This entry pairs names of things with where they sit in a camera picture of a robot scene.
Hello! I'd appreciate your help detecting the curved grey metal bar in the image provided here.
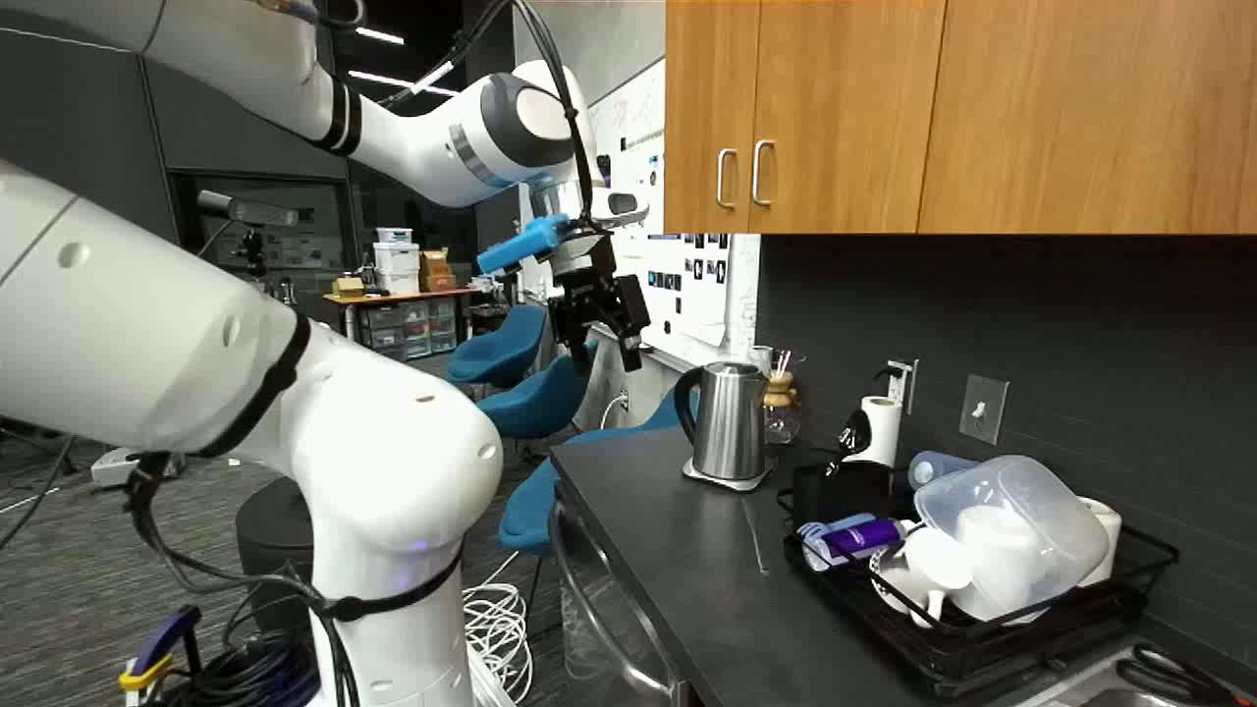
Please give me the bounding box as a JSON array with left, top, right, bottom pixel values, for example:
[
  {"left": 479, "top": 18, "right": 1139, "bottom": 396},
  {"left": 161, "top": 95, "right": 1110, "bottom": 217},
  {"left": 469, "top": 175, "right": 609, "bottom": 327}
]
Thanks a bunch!
[{"left": 553, "top": 507, "right": 689, "bottom": 697}]

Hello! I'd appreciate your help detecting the white cable coil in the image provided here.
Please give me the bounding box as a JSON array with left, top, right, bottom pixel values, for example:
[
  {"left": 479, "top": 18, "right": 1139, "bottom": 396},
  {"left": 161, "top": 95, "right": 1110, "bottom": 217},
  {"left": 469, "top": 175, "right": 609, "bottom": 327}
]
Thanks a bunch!
[{"left": 464, "top": 581, "right": 541, "bottom": 707}]

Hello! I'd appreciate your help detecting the black wire drying rack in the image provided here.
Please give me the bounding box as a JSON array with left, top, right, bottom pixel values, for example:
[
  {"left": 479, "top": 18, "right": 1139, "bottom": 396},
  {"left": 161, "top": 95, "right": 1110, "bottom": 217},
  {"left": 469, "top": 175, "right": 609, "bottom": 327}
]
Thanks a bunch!
[{"left": 779, "top": 476, "right": 1232, "bottom": 707}]

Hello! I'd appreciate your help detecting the plastic drawer unit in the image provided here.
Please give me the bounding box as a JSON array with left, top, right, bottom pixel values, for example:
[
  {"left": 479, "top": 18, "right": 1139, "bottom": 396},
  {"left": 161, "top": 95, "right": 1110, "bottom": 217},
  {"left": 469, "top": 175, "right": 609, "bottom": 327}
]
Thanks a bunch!
[{"left": 357, "top": 301, "right": 464, "bottom": 366}]

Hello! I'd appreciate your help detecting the black cable bundle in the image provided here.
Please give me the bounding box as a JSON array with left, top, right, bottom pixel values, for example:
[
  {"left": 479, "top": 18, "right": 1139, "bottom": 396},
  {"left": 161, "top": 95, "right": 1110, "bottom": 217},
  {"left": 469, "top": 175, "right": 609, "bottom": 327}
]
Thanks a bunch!
[{"left": 120, "top": 448, "right": 357, "bottom": 707}]

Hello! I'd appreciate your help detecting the glass jar with brown band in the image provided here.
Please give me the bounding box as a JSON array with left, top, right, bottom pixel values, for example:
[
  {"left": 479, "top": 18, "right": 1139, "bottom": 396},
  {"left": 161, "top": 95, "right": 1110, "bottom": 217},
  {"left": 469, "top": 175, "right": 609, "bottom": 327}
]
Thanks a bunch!
[{"left": 759, "top": 344, "right": 805, "bottom": 451}]

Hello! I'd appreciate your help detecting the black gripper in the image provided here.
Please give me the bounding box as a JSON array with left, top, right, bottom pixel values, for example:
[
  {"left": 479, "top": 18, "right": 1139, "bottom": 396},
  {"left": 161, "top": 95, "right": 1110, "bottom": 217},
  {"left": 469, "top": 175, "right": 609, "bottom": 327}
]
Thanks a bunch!
[{"left": 546, "top": 232, "right": 657, "bottom": 376}]

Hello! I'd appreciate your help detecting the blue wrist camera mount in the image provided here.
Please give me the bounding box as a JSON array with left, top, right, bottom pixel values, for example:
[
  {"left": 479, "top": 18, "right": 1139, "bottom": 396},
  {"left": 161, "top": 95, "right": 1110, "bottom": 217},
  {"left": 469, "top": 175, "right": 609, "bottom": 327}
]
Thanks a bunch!
[{"left": 471, "top": 213, "right": 574, "bottom": 277}]

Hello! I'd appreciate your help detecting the clear plastic food container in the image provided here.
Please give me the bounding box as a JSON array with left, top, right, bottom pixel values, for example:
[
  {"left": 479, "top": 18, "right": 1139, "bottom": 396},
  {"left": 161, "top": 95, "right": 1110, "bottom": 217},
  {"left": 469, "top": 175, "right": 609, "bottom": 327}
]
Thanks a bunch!
[{"left": 910, "top": 451, "right": 1110, "bottom": 621}]

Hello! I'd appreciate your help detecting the wooden table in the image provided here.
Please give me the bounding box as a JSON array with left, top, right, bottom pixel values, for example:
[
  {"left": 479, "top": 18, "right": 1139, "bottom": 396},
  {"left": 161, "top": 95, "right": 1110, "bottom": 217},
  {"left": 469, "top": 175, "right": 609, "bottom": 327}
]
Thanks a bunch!
[{"left": 317, "top": 282, "right": 477, "bottom": 366}]

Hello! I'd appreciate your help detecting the stainless steel sink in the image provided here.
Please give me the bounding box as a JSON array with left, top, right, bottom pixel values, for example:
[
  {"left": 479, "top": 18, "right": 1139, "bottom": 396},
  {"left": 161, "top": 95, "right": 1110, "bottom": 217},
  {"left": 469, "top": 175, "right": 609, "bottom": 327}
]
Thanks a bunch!
[{"left": 1012, "top": 632, "right": 1257, "bottom": 707}]

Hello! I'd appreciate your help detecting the silver cabinet door handle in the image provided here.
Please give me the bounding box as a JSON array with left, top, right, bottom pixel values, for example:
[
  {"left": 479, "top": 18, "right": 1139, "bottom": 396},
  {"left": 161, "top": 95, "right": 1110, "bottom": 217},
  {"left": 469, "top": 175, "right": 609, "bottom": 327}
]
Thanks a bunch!
[
  {"left": 750, "top": 132, "right": 783, "bottom": 213},
  {"left": 711, "top": 146, "right": 741, "bottom": 213}
]

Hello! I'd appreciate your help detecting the white storage box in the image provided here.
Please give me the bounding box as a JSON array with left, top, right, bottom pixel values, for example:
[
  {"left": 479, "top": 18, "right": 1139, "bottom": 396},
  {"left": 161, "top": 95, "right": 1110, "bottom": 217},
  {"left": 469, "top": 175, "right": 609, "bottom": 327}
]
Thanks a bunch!
[{"left": 369, "top": 226, "right": 424, "bottom": 299}]

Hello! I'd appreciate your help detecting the whiteboard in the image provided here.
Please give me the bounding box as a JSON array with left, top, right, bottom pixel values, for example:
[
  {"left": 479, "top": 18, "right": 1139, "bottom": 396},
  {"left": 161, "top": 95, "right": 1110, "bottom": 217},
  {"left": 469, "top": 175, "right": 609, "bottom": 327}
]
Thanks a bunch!
[{"left": 581, "top": 56, "right": 762, "bottom": 376}]

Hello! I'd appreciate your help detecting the brown cardboard box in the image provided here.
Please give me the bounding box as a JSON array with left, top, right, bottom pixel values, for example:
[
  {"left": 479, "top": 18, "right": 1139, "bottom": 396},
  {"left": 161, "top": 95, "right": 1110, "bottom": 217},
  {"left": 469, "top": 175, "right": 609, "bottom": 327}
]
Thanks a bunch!
[{"left": 419, "top": 247, "right": 458, "bottom": 295}]

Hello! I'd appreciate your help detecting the stainless steel electric kettle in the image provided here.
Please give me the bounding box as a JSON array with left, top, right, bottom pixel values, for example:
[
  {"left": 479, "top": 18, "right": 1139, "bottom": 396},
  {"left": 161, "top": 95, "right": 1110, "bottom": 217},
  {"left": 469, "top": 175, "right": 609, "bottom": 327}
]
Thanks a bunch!
[{"left": 670, "top": 362, "right": 779, "bottom": 485}]

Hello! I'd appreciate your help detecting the dark monitor screen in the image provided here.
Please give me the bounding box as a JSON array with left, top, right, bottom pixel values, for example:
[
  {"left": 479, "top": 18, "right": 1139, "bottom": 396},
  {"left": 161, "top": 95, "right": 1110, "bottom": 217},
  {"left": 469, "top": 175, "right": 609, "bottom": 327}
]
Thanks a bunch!
[{"left": 169, "top": 170, "right": 351, "bottom": 287}]

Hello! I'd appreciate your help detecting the ceiling light strip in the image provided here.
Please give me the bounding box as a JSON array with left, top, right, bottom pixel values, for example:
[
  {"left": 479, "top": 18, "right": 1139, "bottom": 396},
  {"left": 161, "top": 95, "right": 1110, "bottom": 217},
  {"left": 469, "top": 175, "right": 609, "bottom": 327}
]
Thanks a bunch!
[
  {"left": 351, "top": 18, "right": 410, "bottom": 50},
  {"left": 344, "top": 62, "right": 454, "bottom": 98}
]

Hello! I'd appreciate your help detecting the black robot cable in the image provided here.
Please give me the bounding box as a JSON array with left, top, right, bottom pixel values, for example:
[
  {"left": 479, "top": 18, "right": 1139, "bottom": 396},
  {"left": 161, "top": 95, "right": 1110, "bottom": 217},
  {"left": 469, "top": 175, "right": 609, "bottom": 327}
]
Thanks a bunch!
[{"left": 504, "top": 0, "right": 602, "bottom": 232}]

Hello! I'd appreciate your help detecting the purple cup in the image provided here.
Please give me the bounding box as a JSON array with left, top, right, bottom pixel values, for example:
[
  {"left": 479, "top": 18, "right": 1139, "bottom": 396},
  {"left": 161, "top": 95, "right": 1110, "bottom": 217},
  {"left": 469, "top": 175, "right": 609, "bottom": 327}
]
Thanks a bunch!
[{"left": 799, "top": 510, "right": 918, "bottom": 574}]

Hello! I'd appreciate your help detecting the blue and yellow tool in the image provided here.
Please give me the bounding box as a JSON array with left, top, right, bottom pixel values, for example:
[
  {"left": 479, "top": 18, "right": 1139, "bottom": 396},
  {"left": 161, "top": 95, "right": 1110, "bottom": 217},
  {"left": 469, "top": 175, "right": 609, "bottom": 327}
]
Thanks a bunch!
[{"left": 114, "top": 600, "right": 210, "bottom": 707}]

